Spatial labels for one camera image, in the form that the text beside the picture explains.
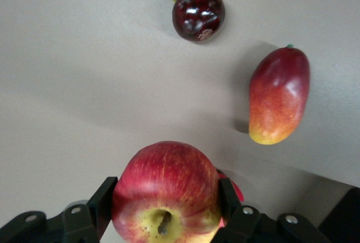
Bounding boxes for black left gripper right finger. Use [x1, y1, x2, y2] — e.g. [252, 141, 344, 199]
[210, 177, 332, 243]

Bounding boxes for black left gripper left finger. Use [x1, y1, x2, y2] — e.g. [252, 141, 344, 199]
[0, 177, 118, 243]

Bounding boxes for red yellow apple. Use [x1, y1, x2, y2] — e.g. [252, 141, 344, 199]
[111, 141, 223, 243]

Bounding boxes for red yellow mango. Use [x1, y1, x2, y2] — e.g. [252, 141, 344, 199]
[248, 44, 311, 146]

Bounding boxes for dark purple mangosteen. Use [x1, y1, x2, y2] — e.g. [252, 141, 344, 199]
[172, 0, 226, 43]

